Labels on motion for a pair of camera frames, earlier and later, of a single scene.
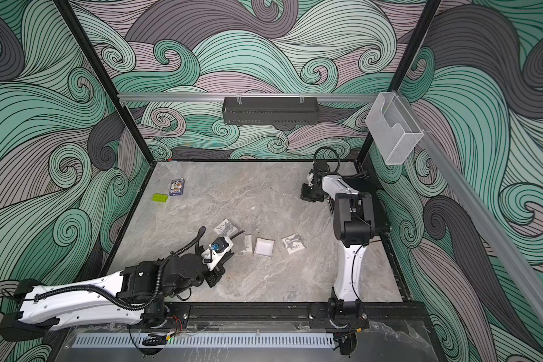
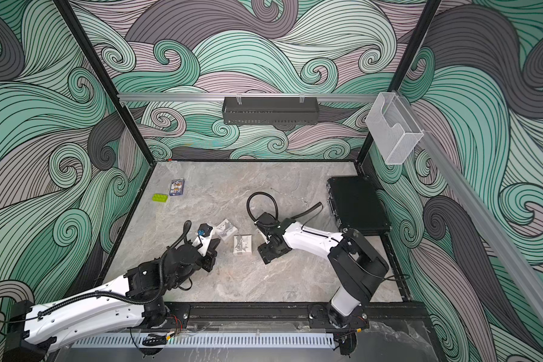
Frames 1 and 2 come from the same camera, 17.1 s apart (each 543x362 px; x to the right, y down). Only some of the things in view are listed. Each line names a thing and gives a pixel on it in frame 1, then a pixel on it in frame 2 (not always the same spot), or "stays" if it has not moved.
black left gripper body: [213, 275] to [206, 262]
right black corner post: [405, 65] stays
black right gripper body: [310, 194] to [269, 251]
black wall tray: [271, 110] stays
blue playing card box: [176, 187] stays
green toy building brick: [160, 197] stays
